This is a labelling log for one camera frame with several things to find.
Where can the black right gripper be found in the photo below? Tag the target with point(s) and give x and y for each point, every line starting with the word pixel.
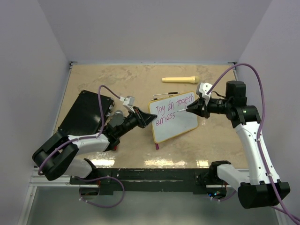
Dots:
pixel 198 109

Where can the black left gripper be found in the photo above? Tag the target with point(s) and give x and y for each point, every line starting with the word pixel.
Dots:
pixel 147 117

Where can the yellow framed whiteboard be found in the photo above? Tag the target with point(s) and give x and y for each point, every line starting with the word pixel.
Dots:
pixel 169 122

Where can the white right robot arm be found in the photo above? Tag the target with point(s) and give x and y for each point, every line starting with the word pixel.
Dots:
pixel 263 186

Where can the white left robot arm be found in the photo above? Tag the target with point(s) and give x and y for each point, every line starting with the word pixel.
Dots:
pixel 58 155

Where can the cream toy microphone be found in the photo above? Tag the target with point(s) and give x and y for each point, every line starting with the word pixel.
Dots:
pixel 191 79

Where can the black hard case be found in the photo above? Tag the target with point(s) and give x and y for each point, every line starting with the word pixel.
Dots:
pixel 84 116

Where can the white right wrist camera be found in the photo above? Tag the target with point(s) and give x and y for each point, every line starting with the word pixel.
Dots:
pixel 203 91

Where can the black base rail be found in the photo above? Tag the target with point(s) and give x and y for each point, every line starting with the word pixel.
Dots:
pixel 196 181

